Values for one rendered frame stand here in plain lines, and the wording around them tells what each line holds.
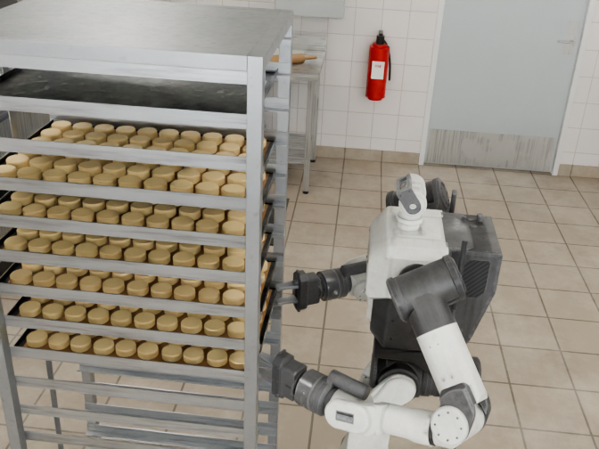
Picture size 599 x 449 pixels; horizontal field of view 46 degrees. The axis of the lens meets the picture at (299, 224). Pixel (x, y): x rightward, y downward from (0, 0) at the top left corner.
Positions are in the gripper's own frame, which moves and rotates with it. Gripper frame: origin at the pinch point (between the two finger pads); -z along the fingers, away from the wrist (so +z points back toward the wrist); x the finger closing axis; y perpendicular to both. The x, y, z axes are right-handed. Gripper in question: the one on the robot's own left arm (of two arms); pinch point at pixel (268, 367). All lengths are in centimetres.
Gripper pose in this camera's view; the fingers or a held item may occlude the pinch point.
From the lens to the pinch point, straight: 175.7
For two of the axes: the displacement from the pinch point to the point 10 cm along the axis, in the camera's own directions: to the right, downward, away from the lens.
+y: -5.9, 3.4, -7.3
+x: 0.4, -8.9, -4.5
